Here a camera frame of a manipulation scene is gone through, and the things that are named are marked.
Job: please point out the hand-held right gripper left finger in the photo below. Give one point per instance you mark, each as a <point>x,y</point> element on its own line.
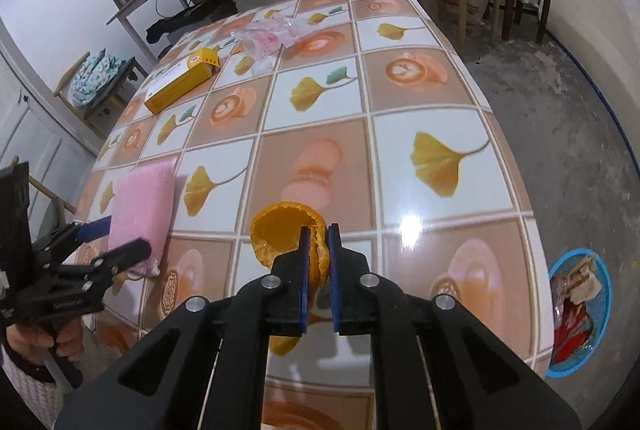
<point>305,280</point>

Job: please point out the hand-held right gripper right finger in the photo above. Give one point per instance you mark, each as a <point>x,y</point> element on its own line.
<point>334,280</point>

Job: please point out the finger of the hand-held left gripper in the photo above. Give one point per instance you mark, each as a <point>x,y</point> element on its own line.
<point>90,230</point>
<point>120,257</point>

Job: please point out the pink sponge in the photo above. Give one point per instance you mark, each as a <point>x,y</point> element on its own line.
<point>140,210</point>

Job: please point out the large orange peel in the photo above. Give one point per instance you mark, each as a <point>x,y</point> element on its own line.
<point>272,230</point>

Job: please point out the yellow cardboard box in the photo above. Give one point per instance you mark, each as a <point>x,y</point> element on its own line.
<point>175,85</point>

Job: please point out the clear plastic wrapper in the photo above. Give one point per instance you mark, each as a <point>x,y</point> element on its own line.
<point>265,42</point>

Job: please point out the blue plastic wastebasket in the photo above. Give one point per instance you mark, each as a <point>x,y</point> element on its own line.
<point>580,360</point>

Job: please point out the person's left forearm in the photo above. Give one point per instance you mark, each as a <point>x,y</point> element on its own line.
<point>30,400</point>

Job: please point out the person's left hand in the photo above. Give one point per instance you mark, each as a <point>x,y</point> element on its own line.
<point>27,345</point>

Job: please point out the light wooden chair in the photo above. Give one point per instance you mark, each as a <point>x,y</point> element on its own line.
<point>100,110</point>

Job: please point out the floral cushion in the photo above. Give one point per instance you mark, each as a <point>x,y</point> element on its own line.
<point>95,75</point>

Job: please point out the tiled pattern table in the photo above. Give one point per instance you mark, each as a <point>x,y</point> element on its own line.
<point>425,85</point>

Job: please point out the black bag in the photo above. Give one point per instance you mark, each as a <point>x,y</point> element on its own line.
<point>170,22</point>

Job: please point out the white sack red print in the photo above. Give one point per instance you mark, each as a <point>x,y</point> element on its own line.
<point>460,2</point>

